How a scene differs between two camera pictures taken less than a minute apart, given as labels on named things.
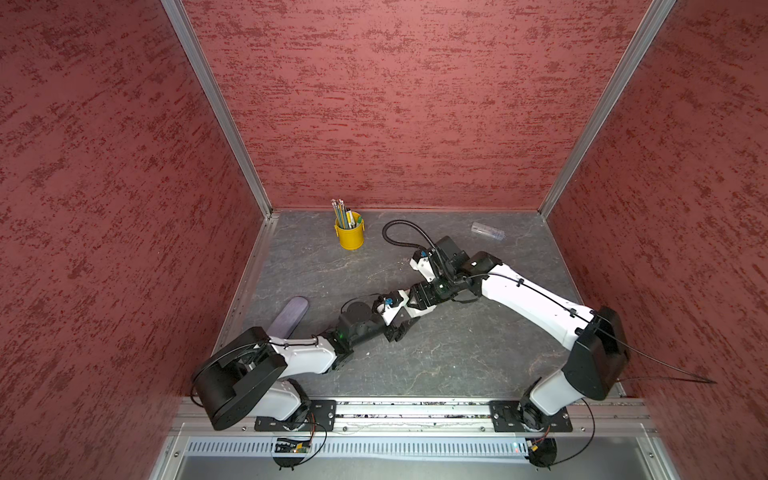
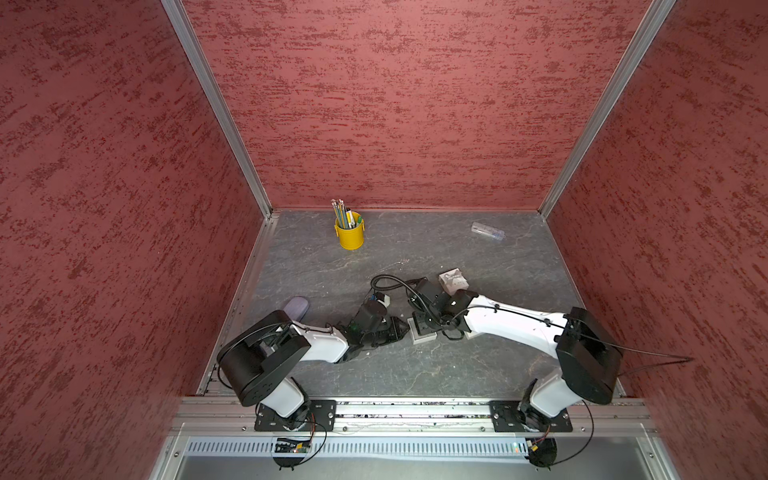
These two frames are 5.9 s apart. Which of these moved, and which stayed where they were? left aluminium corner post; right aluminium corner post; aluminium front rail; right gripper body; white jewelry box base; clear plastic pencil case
Moved: right gripper body; white jewelry box base
Stayed: right aluminium corner post; aluminium front rail; left aluminium corner post; clear plastic pencil case
